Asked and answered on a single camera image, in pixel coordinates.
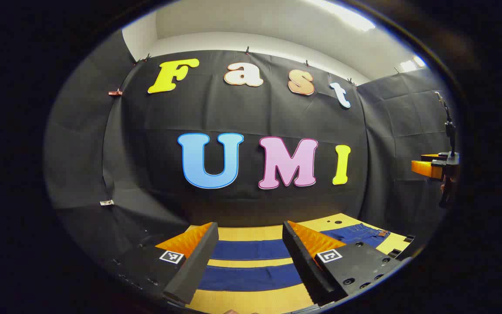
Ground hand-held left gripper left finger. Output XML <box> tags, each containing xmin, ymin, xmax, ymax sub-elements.
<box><xmin>111</xmin><ymin>222</ymin><xmax>220</xmax><ymax>306</ymax></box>

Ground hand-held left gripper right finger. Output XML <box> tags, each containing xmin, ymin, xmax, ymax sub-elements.
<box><xmin>282</xmin><ymin>220</ymin><xmax>405</xmax><ymax>307</ymax></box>

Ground blue jeans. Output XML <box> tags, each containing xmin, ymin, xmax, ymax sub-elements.
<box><xmin>198</xmin><ymin>223</ymin><xmax>391</xmax><ymax>292</ymax></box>

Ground small ceiling light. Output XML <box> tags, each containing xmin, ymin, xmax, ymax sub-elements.
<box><xmin>399</xmin><ymin>55</ymin><xmax>427</xmax><ymax>73</ymax></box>

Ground black backdrop cloth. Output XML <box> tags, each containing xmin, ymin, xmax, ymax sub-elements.
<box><xmin>44</xmin><ymin>30</ymin><xmax>460</xmax><ymax>262</ymax></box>

